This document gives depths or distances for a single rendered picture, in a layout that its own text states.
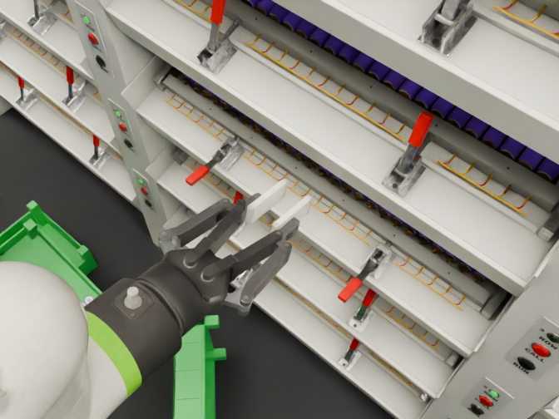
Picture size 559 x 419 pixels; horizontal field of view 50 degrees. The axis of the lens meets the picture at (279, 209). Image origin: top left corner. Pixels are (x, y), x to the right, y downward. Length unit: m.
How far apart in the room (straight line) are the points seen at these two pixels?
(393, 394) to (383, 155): 0.60
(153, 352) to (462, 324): 0.39
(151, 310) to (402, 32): 0.33
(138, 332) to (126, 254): 0.90
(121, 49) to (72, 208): 0.73
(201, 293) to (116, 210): 0.92
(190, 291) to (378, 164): 0.24
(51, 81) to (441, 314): 0.91
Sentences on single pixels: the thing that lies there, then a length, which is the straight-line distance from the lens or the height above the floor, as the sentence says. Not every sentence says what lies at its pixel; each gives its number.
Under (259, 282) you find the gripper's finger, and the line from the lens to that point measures 0.64.
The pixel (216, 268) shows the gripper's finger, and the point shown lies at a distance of 0.64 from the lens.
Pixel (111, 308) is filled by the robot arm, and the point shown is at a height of 0.74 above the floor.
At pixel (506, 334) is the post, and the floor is 0.63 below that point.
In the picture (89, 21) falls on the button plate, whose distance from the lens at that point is 0.91.
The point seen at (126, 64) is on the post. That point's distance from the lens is 0.93.
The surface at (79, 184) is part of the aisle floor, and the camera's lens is 1.61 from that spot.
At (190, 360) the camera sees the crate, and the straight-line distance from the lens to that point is 1.12.
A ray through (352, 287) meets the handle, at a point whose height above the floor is 0.57.
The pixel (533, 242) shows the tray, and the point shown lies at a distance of 0.63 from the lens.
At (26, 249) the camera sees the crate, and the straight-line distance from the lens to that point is 1.41.
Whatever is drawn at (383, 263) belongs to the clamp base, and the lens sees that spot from 0.78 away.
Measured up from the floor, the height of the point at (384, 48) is 0.91.
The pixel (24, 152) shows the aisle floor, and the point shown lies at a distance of 1.72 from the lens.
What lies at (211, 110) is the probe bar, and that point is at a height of 0.58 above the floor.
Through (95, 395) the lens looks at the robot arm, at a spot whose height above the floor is 0.74.
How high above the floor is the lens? 1.25
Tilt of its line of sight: 58 degrees down
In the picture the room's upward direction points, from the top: straight up
